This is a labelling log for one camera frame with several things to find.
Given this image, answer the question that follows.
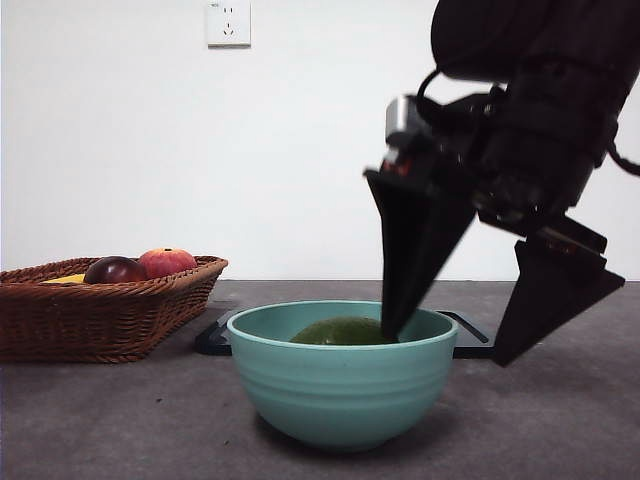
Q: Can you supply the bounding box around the red yellow apple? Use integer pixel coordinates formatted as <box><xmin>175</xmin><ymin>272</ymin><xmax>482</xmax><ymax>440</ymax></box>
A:
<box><xmin>138</xmin><ymin>247</ymin><xmax>198</xmax><ymax>279</ymax></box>

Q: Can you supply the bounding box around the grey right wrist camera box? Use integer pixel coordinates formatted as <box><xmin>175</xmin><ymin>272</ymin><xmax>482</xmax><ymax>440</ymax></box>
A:
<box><xmin>380</xmin><ymin>93</ymin><xmax>444</xmax><ymax>182</ymax></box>

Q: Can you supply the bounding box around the brown wicker basket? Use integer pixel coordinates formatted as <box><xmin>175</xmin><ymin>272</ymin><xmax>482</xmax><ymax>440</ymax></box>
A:
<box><xmin>0</xmin><ymin>255</ymin><xmax>229</xmax><ymax>364</ymax></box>

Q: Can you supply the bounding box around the dark red apple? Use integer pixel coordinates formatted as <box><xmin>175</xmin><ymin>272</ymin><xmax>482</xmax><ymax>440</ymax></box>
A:
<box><xmin>83</xmin><ymin>255</ymin><xmax>149</xmax><ymax>285</ymax></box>

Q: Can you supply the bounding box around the teal ceramic bowl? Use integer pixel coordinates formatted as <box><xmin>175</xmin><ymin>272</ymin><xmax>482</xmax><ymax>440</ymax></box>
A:
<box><xmin>227</xmin><ymin>299</ymin><xmax>459</xmax><ymax>448</ymax></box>

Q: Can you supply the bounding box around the green avocado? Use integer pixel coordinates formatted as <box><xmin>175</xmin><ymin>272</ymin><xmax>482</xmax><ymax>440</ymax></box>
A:
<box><xmin>289</xmin><ymin>315</ymin><xmax>401</xmax><ymax>346</ymax></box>

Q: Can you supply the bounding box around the white wall power socket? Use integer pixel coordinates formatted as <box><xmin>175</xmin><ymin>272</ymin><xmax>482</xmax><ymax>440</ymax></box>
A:
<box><xmin>207</xmin><ymin>0</ymin><xmax>252</xmax><ymax>49</ymax></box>

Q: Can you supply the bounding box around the black cable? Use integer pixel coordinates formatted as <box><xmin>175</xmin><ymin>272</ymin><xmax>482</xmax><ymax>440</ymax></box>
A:
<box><xmin>605</xmin><ymin>139</ymin><xmax>640</xmax><ymax>177</ymax></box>
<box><xmin>415</xmin><ymin>68</ymin><xmax>504</xmax><ymax>119</ymax></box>

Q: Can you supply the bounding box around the black flat tray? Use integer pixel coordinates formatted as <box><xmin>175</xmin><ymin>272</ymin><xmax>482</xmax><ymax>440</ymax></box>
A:
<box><xmin>194</xmin><ymin>309</ymin><xmax>501</xmax><ymax>360</ymax></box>

